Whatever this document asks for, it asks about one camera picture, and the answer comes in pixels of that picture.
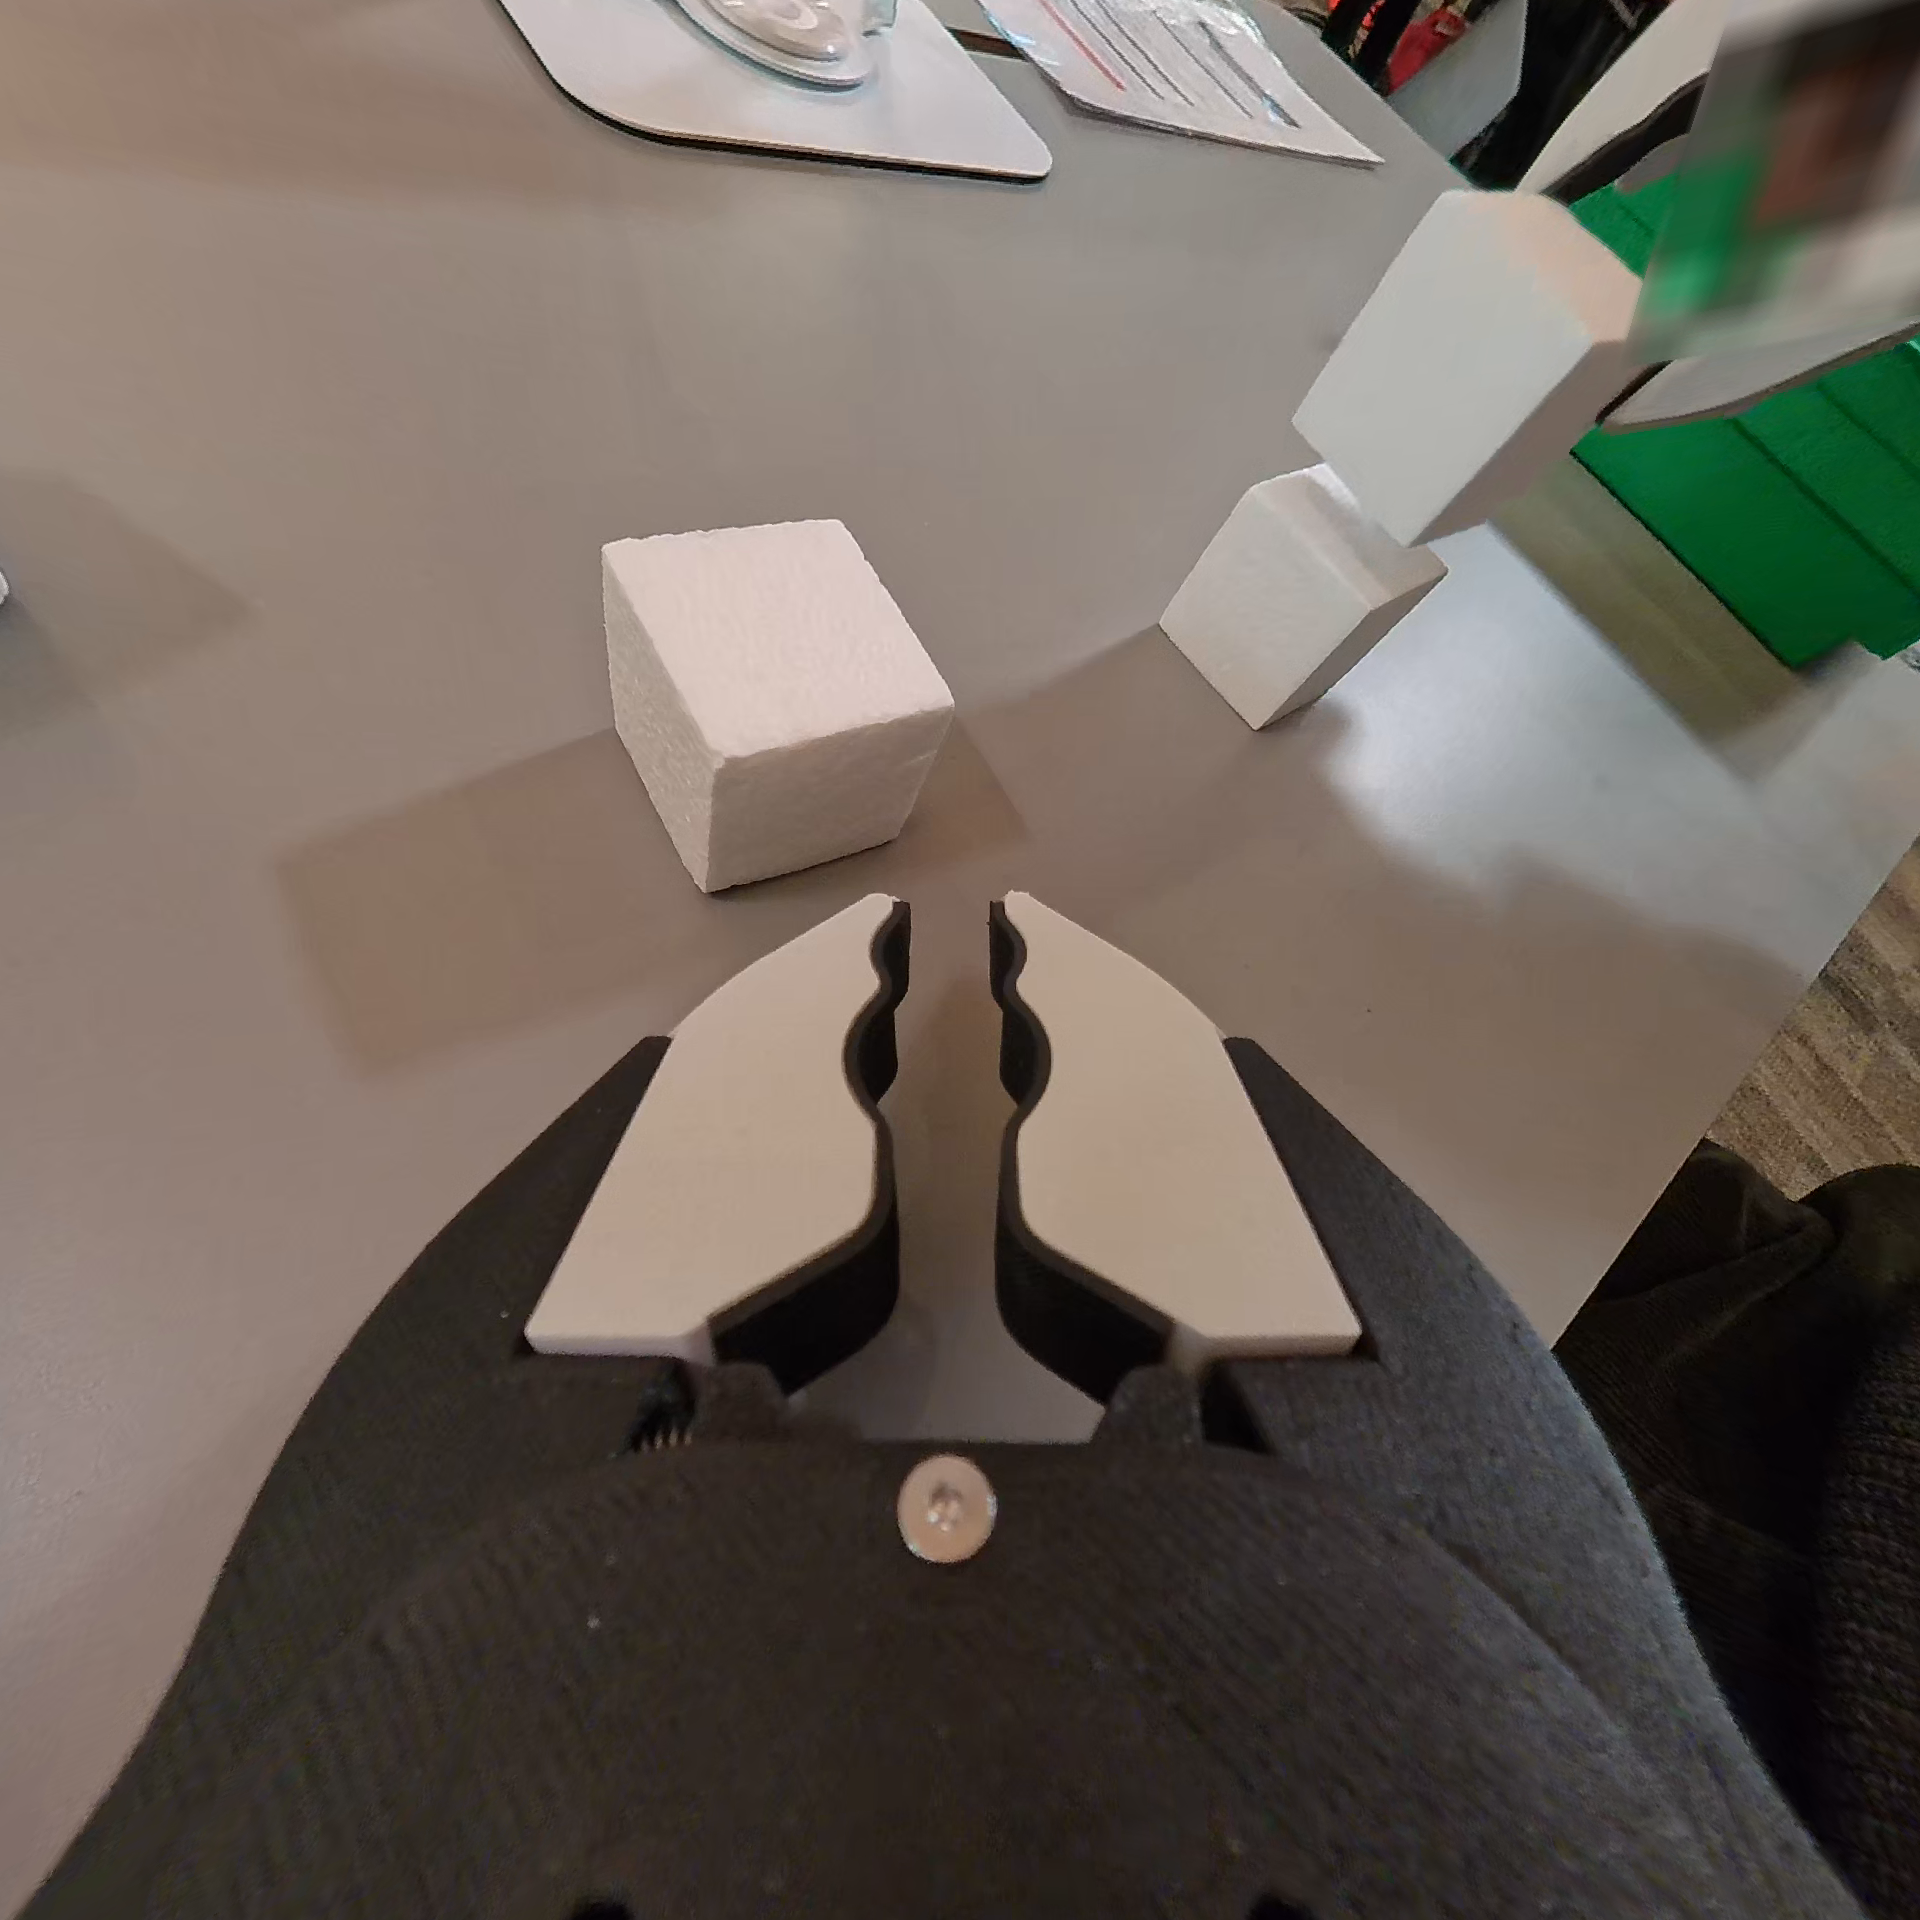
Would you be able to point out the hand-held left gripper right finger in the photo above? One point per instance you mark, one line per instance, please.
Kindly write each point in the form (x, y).
(1170, 1184)

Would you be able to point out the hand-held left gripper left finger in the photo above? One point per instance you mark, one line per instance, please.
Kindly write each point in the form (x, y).
(733, 1171)

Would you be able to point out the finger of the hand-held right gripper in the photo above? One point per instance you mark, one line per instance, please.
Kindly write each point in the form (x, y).
(1724, 383)
(1605, 143)

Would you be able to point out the grey desk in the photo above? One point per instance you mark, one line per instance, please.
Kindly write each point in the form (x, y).
(376, 376)

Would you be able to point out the green plastic bin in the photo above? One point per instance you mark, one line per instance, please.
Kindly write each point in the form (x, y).
(1724, 509)

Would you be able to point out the grey chair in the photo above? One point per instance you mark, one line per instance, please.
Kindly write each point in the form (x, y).
(1477, 99)

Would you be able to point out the clear sleeve with printed sheet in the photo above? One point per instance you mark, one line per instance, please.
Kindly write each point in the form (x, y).
(1200, 89)

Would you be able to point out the person's dark trousers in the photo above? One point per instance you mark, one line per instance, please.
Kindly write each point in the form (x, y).
(1769, 1425)

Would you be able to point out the silver document stand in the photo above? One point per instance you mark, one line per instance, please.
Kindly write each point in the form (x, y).
(930, 129)

